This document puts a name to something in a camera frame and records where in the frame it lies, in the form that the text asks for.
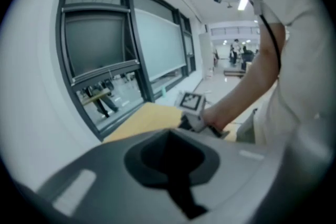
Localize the person's white shirt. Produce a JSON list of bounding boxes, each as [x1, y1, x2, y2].
[[236, 0, 336, 192]]

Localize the person's grey jeans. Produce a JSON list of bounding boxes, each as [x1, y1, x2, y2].
[[235, 108, 265, 144]]

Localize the black tablet cable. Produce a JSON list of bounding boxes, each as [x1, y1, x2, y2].
[[225, 0, 282, 79]]

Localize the person's right hand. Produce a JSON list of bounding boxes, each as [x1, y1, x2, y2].
[[203, 107, 225, 131]]

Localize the yellow wooden stick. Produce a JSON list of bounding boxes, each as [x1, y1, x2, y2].
[[83, 89, 111, 106]]

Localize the person's right forearm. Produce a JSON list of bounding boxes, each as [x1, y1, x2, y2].
[[204, 22, 287, 131]]

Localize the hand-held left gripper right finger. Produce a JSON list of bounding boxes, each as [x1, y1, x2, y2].
[[167, 129, 280, 217]]

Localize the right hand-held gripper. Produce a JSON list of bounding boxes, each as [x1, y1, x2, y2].
[[174, 90, 229, 139]]

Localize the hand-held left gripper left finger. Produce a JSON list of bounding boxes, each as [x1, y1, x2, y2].
[[36, 129, 196, 224]]

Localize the dark window frame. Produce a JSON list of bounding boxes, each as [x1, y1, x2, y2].
[[56, 0, 198, 143]]

